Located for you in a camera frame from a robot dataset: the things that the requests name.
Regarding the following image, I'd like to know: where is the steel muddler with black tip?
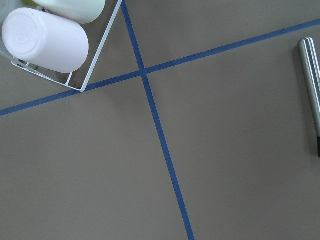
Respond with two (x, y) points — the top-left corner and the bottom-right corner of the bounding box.
(298, 37), (320, 157)

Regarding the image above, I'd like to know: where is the pale yellow cup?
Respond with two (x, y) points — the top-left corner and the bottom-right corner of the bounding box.
(33, 0), (106, 24)

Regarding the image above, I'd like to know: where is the white plastic cup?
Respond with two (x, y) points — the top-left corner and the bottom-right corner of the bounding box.
(2, 7), (89, 74)

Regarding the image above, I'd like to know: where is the white wire cup rack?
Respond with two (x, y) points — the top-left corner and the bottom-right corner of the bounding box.
(0, 0), (122, 92)

